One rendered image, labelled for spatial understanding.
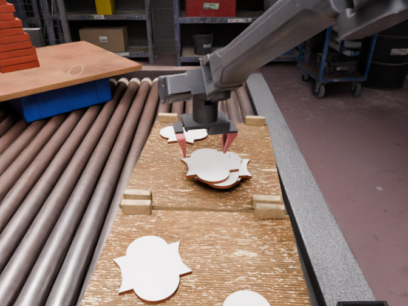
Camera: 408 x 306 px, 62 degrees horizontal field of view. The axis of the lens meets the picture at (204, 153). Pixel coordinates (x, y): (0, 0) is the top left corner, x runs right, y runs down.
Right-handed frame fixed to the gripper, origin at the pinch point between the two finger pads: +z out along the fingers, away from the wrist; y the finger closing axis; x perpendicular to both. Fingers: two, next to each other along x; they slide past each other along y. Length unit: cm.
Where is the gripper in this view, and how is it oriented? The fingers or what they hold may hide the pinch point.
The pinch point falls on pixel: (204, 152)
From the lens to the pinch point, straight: 81.1
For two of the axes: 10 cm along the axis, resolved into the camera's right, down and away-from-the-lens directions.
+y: 9.8, -1.1, 1.9
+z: -0.1, 8.5, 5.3
